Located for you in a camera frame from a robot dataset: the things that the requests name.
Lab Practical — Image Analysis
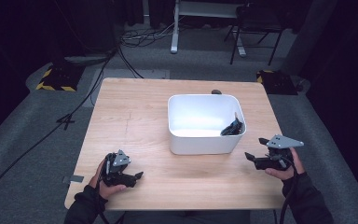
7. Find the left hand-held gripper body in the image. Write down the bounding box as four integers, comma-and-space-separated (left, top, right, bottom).
101, 148, 132, 188

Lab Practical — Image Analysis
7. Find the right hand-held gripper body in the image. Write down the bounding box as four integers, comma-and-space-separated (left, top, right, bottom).
255, 133, 305, 172

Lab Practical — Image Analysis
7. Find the dark wrapper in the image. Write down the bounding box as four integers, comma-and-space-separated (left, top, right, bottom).
219, 112, 246, 137

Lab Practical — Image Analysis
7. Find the white plastic bin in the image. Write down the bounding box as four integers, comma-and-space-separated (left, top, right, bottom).
167, 93, 248, 156

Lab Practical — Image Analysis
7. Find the person's left hand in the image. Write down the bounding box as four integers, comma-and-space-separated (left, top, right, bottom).
88, 159, 128, 201

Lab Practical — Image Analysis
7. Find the person's right hand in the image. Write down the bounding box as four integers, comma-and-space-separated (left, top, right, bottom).
264, 147, 307, 182

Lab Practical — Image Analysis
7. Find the grey tape piece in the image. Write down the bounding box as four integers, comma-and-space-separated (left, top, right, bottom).
62, 175, 85, 185

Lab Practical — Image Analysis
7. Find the yellow-black striped stand base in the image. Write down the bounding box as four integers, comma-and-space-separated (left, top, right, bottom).
35, 63, 86, 93
255, 69, 299, 96

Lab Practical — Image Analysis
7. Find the black tape cross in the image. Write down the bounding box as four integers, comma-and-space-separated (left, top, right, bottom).
55, 113, 76, 132

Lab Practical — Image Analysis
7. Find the grey pillar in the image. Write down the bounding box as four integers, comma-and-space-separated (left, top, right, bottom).
280, 0, 338, 77

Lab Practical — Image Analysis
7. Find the black chair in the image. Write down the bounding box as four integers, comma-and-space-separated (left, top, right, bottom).
223, 2, 285, 66

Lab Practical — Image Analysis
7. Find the left hand-held gripper cable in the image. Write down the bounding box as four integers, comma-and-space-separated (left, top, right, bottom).
96, 181, 126, 224

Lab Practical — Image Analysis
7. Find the hand-held gripper cable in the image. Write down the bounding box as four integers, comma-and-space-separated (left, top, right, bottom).
96, 181, 126, 224
278, 155, 297, 224

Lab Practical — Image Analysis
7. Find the right hand-held gripper cable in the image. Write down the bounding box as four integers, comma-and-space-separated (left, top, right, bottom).
278, 155, 297, 224

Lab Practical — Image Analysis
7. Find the long black floor cable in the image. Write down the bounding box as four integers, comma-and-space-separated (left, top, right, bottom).
0, 46, 119, 218

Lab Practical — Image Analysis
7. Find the bundle of floor cables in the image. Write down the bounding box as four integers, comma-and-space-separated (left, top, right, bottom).
118, 21, 176, 49

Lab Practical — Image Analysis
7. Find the white desk frame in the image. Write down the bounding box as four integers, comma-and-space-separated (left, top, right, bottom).
170, 0, 247, 58

